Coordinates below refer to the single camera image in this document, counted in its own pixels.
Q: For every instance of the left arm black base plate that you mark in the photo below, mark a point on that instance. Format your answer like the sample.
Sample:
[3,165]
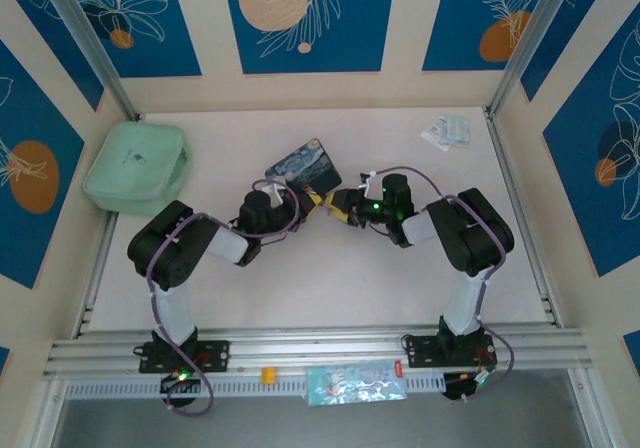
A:
[215,355]

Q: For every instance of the blue floral wall poster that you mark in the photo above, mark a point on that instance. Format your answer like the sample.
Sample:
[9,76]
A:
[310,23]
[600,143]
[30,168]
[480,18]
[145,23]

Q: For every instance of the aluminium corner post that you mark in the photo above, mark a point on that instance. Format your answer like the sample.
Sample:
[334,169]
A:
[95,53]
[530,43]

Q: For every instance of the printed tissue pack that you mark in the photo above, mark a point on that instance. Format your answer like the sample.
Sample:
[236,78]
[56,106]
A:
[355,383]

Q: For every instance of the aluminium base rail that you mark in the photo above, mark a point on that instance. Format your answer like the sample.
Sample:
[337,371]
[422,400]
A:
[320,345]

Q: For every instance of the blue white wipe sachet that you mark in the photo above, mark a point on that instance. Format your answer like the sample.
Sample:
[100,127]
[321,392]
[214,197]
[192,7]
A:
[456,129]
[436,137]

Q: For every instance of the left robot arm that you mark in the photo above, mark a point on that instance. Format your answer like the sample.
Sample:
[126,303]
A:
[170,253]

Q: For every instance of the mint green zip case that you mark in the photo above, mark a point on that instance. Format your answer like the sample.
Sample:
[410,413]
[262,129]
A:
[135,165]

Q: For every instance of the black controller with green light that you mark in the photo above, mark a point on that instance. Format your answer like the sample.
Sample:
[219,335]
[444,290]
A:
[180,385]
[462,385]

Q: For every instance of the starry night print box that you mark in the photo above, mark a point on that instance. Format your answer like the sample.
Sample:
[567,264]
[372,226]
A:
[305,165]

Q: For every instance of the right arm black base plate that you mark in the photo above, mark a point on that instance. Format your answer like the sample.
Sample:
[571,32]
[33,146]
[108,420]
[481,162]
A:
[420,350]

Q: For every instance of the small yellow block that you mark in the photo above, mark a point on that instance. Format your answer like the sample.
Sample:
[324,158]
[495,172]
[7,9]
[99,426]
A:
[269,374]

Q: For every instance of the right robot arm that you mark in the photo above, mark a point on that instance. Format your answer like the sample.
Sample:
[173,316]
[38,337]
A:
[475,238]

